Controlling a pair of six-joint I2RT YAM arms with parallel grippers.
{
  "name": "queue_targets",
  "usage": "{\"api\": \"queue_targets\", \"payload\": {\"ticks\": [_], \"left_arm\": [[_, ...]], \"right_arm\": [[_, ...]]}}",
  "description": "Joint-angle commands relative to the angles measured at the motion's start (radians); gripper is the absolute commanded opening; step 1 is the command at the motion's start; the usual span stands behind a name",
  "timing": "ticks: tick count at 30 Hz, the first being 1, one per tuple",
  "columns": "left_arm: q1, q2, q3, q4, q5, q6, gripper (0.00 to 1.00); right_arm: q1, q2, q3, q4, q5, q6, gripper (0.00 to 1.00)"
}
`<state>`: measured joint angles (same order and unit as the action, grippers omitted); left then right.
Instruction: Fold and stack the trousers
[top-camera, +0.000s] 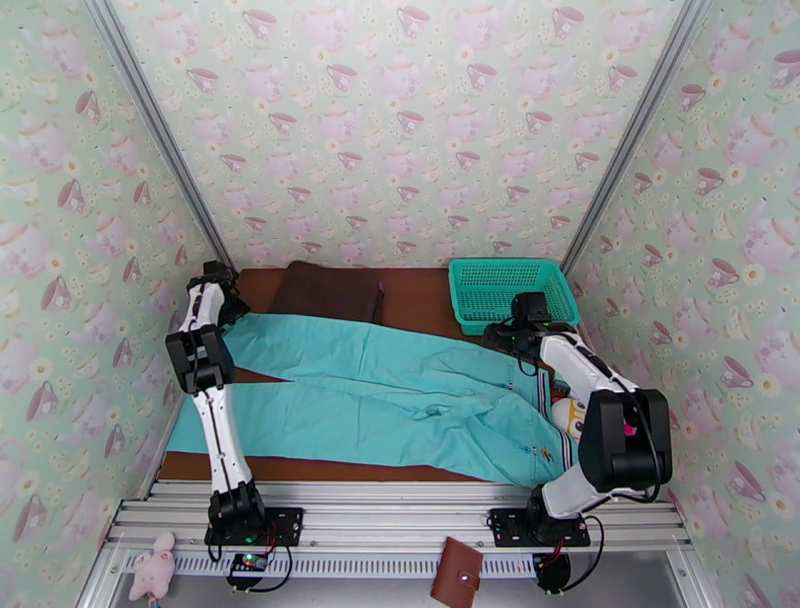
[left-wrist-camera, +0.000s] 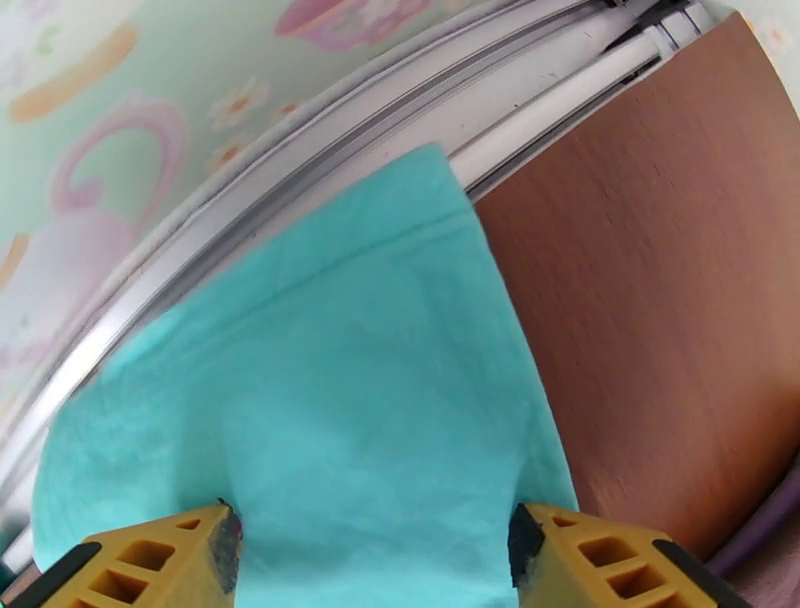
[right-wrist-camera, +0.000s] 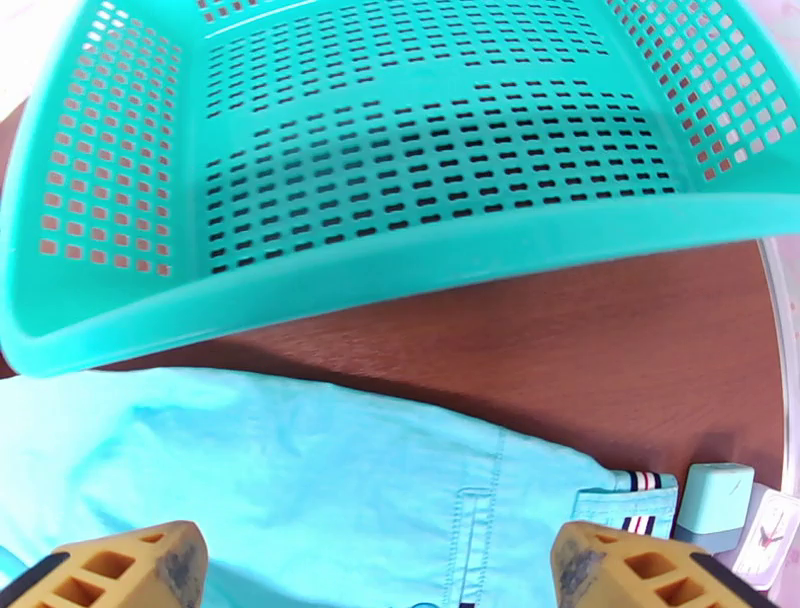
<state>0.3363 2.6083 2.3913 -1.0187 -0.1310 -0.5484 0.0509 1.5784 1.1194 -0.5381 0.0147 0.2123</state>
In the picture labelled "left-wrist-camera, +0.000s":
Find purple folded trousers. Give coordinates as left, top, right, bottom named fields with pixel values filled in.
left=704, top=465, right=800, bottom=581

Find teal trousers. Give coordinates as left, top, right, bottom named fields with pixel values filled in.
left=29, top=142, right=581, bottom=608

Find aluminium table side rail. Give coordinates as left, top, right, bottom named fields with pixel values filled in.
left=0, top=0, right=715, bottom=567

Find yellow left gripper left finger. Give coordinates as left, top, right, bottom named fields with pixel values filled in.
left=0, top=498, right=244, bottom=608

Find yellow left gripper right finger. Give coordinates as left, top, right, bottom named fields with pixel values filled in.
left=506, top=501, right=753, bottom=608

